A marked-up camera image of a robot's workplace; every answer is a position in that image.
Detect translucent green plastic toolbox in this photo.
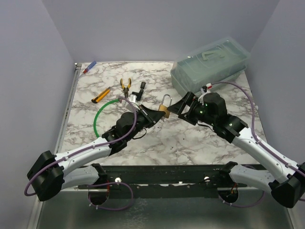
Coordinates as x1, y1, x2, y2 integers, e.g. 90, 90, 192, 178
170, 37, 250, 96

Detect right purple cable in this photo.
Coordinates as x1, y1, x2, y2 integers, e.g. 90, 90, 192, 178
209, 81, 305, 179

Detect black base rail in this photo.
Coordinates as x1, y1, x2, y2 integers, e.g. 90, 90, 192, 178
47, 163, 277, 200

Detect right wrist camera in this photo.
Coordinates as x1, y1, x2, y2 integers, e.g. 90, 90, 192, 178
198, 83, 212, 102

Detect brass padlock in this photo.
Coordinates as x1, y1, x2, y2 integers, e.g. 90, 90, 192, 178
158, 94, 173, 119

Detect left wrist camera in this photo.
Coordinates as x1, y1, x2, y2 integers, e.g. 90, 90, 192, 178
120, 94, 140, 112

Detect green cable lock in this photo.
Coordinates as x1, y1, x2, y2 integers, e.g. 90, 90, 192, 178
93, 99, 124, 138

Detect yellow utility knife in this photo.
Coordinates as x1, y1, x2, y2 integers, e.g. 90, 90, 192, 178
91, 87, 111, 104

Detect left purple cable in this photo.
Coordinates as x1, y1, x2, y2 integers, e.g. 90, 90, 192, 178
23, 97, 138, 197

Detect aluminium frame rail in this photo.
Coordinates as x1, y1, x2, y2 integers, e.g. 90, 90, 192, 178
41, 63, 82, 158

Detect blue red screwdriver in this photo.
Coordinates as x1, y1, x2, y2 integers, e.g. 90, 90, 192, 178
82, 61, 97, 74

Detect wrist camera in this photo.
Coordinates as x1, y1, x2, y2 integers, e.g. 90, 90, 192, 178
120, 94, 140, 112
198, 83, 212, 102

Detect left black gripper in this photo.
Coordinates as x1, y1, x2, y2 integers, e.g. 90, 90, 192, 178
126, 104, 164, 141

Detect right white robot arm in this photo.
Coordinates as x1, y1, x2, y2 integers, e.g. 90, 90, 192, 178
167, 92, 305, 208

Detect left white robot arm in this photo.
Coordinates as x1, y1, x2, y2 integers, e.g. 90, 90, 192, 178
24, 105, 165, 201

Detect black T-shaped tool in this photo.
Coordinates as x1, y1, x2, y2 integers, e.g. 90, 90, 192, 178
132, 82, 146, 101

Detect yellow handled pliers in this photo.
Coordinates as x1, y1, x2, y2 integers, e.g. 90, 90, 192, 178
120, 78, 132, 98

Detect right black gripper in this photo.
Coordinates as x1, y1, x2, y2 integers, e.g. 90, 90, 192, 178
167, 91, 216, 126

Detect purple cable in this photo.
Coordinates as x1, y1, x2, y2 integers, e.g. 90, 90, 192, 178
209, 81, 305, 179
23, 97, 138, 197

